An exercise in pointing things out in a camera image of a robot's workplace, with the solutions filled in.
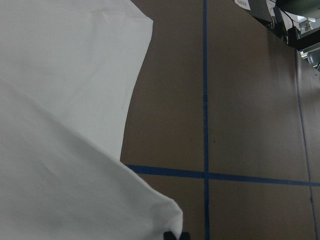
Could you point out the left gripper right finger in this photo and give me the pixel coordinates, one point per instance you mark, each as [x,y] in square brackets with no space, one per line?
[185,236]

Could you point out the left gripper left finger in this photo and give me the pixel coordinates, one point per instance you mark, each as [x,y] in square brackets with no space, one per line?
[168,235]

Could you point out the white long-sleeve printed shirt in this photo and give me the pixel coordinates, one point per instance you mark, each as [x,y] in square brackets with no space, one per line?
[68,69]

